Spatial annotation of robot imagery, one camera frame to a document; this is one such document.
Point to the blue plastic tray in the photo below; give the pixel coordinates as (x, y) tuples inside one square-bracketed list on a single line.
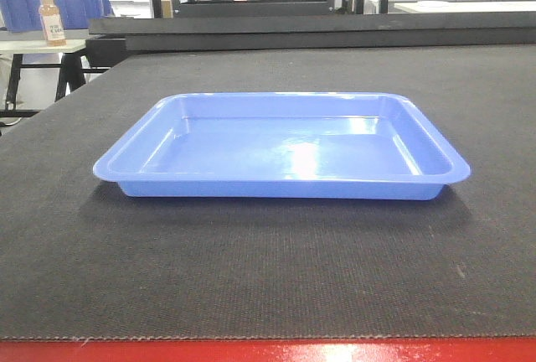
[(305, 145)]

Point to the blue crate on side table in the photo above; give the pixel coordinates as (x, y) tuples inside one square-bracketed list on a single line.
[(23, 15)]

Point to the white side table black legs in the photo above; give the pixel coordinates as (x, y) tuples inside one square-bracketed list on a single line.
[(30, 52)]

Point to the red metal table frame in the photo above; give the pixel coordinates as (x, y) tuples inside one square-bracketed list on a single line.
[(507, 349)]

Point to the orange drink bottle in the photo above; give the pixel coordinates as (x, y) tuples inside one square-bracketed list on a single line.
[(51, 22)]

